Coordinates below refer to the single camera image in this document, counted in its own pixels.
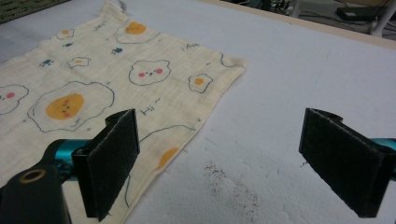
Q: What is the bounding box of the flat black device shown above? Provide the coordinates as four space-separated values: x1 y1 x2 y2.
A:
334 6 390 23

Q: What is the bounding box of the green woven basket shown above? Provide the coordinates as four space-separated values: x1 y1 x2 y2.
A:
0 0 68 25

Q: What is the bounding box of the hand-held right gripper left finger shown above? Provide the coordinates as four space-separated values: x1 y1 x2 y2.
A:
72 108 141 223

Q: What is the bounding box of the white desk leg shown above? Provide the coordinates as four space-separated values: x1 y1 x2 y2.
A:
369 0 396 38
289 0 305 19

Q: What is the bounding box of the cream egg print cloth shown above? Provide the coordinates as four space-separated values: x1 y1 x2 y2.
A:
0 1 249 224

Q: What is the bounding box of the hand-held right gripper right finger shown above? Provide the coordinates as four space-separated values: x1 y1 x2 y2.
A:
298 107 396 218

